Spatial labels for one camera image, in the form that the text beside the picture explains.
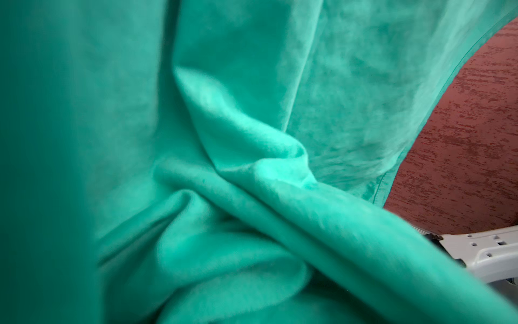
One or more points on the green tank top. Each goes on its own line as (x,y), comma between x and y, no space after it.
(226,161)

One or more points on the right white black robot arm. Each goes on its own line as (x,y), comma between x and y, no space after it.
(491,256)

